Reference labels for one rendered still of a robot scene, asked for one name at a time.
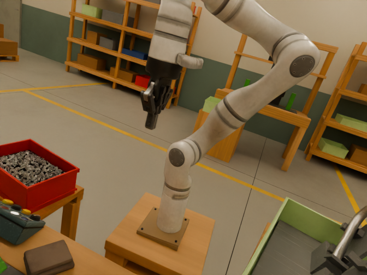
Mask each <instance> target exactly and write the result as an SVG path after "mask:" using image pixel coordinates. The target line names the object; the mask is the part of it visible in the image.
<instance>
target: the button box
mask: <svg viewBox="0 0 367 275"><path fill-rule="evenodd" d="M1 206H5V207H7V208H9V209H5V208H2V207H1ZM21 211H22V209H20V210H17V209H15V208H12V205H7V204H5V203H3V202H2V201H0V237H2V238H3V239H5V240H7V241H9V242H10V243H12V244H14V245H17V244H21V243H22V242H24V241H25V240H27V239H28V238H30V237H31V236H33V235H34V234H35V233H37V232H38V231H39V230H41V229H42V228H43V227H44V225H45V223H46V222H44V221H42V220H41V219H40V220H35V219H33V218H31V214H30V215H27V214H24V213H22V212H21ZM11 212H17V213H18V214H13V213H11ZM21 217H26V218H28V220H24V219H22V218H21Z"/></svg>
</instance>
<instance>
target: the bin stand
mask: <svg viewBox="0 0 367 275"><path fill-rule="evenodd" d="M75 187H76V188H77V190H76V191H75V193H74V194H72V195H70V196H68V197H66V198H64V199H62V200H59V201H57V202H55V203H53V204H51V205H49V206H46V207H44V208H42V209H41V210H38V211H36V212H34V213H32V214H37V215H40V217H41V220H43V219H44V218H46V217H47V216H49V215H50V214H52V213H54V212H55V211H57V210H58V209H59V208H61V207H62V206H63V213H62V223H61V234H63V235H65V236H67V237H68V238H70V239H72V240H73V241H75V237H76V229H77V224H78V217H79V209H80V201H81V200H82V199H83V194H84V188H83V187H81V186H79V185H77V184H76V185H75Z"/></svg>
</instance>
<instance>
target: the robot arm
mask: <svg viewBox="0 0 367 275"><path fill-rule="evenodd" d="M201 1H202V2H204V6H205V8H206V9H207V10H208V11H209V12H210V13H211V14H213V15H214V16H215V17H217V18H218V19H219V20H221V21H222V22H223V23H225V24H226V25H227V26H229V27H230V28H232V29H234V30H236V31H238V32H240V33H242V34H244V35H247V36H249V37H251V38H252V39H254V40H255V41H256V42H258V43H259V44H260V45H261V46H262V47H263V48H264V49H265V50H266V52H267V53H268V54H269V55H270V56H271V57H272V60H273V62H274V67H273V68H272V69H271V70H270V71H269V72H267V73H266V74H265V75H264V76H263V77H262V78H261V79H260V80H258V81H257V82H255V83H253V84H251V85H249V86H246V87H242V88H240V89H236V90H234V91H232V92H230V93H229V94H227V95H226V96H225V97H224V98H223V99H222V100H221V101H220V102H219V103H218V104H217V105H216V106H215V107H214V108H213V109H212V110H211V112H210V113H209V115H208V117H207V119H206V121H205V122H204V124H203V125H202V126H201V127H200V128H199V129H198V130H197V131H196V132H194V133H193V134H192V135H190V136H189V137H187V138H185V139H183V140H180V141H177V142H175V143H173V144H171V145H170V146H169V148H168V150H167V155H166V158H165V166H164V177H165V180H164V186H163V192H162V197H161V203H160V206H159V211H158V217H157V226H158V228H159V229H160V230H162V231H163V232H166V233H176V232H178V231H179V230H180V229H181V226H182V222H183V219H184V215H185V210H186V206H187V202H188V197H189V194H190V189H191V185H192V179H191V177H190V175H188V174H189V170H190V167H191V166H193V165H194V164H196V163H197V162H199V161H200V160H201V159H202V157H204V156H205V154H206V153H207V152H208V151H209V150H210V149H211V148H212V147H213V146H214V145H215V144H217V143H218V142H219V141H221V140H223V139H224V138H226V137H227V136H228V135H230V134H231V133H233V132H234V131H236V130H237V129H238V128H240V127H241V126H242V125H243V124H244V123H245V122H247V121H248V120H249V119H250V118H251V117H252V116H253V115H255V114H256V113H257V112H258V111H259V110H261V109H262V108H264V107H265V106H266V105H268V104H269V103H270V102H271V101H272V100H274V99H275V98H277V97H278V96H279V95H281V94H282V93H284V92H285V91H287V90H288V89H290V88H291V87H293V86H294V85H296V84H297V83H298V82H300V81H301V80H303V79H304V78H306V77H307V76H308V75H310V74H311V73H312V72H313V71H314V69H315V68H316V67H317V66H318V64H319V60H320V57H321V54H320V51H319V49H318V48H317V47H316V45H315V44H314V43H313V42H312V41H311V40H310V39H309V38H308V37H307V36H306V35H304V34H302V33H300V32H298V31H296V30H294V29H292V28H290V27H289V26H287V25H285V24H283V23H282V22H280V21H279V20H277V19H275V18H274V17H273V16H271V15H270V14H269V13H268V12H266V11H265V10H264V9H263V8H262V7H261V6H260V5H259V4H258V3H257V2H256V1H255V0H201ZM191 4H192V0H161V4H160V8H159V11H158V15H157V21H156V25H155V31H154V34H153V37H152V40H151V44H150V49H149V54H148V58H147V63H146V68H145V70H146V71H147V72H148V73H150V75H151V77H150V79H149V82H148V85H147V90H146V91H141V92H140V98H141V103H142V106H143V110H144V111H146V112H147V118H146V123H145V128H147V129H150V130H153V129H155V128H156V124H157V120H158V114H160V113H161V110H164V108H165V106H166V104H167V102H168V100H169V98H170V97H171V95H172V93H173V89H171V86H170V85H171V80H177V79H178V78H179V76H180V72H181V68H182V67H185V68H188V69H202V66H203V63H204V61H203V59H202V58H196V57H191V56H188V55H186V54H185V52H186V45H187V39H188V35H189V32H190V28H191V23H192V17H193V13H192V11H191Z"/></svg>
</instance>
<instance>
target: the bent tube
mask: <svg viewBox="0 0 367 275"><path fill-rule="evenodd" d="M365 218H367V205H366V206H365V207H363V208H362V209H361V210H360V211H358V212H357V213H356V215H355V216H354V217H353V218H352V219H351V221H350V223H349V224H348V226H347V228H346V230H345V232H344V233H343V235H342V237H341V238H340V240H339V242H338V244H337V246H336V248H335V249H334V251H333V254H334V255H335V256H336V257H337V258H339V259H340V260H341V259H342V257H343V255H344V254H345V252H346V250H347V248H348V246H349V245H350V243H351V241H352V238H353V237H354V235H355V233H356V231H357V229H358V228H359V226H360V224H361V223H362V222H363V220H364V219H365Z"/></svg>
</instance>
